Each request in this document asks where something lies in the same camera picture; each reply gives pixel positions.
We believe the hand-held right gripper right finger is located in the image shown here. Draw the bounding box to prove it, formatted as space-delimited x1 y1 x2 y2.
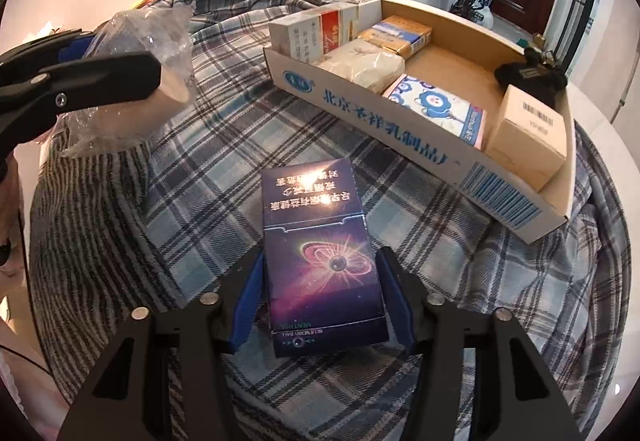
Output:
377 246 583 441

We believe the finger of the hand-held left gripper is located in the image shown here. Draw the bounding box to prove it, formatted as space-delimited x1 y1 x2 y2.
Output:
0 52 162 157
0 28 96 84

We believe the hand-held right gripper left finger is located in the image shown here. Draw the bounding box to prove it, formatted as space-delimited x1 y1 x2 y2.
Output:
57 248 266 441

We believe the plastic-wrapped pastry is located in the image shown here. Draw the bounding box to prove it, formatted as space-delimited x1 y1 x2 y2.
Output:
61 4 195 158

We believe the purple galaxy print box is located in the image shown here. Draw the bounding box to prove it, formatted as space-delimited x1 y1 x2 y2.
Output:
261 158 390 358

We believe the shallow cardboard tray box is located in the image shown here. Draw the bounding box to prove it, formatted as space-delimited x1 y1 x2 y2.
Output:
263 0 577 243

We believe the blue and pink tissue pack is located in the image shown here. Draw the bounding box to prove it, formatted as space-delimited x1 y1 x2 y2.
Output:
384 74 488 153

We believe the small white barcode box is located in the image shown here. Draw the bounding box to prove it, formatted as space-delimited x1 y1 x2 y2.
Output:
485 85 569 193

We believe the red and white box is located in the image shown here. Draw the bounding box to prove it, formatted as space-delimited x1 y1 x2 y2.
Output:
270 4 361 65

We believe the white tissue pack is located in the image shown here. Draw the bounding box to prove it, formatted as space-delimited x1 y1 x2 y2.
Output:
315 40 406 93

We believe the black hair accessory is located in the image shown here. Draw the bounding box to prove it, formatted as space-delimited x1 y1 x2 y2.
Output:
495 47 569 111

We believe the yellow tissue pack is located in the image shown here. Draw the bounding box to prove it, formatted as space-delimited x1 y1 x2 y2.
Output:
357 15 434 60

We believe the blue plaid shirt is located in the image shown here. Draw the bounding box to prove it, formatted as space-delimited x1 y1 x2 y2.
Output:
30 0 631 441

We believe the grey striped cloth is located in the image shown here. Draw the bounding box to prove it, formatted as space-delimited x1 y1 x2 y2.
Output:
30 136 166 402

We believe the white plastic bag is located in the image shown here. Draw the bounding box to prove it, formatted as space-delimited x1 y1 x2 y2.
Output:
475 0 496 30

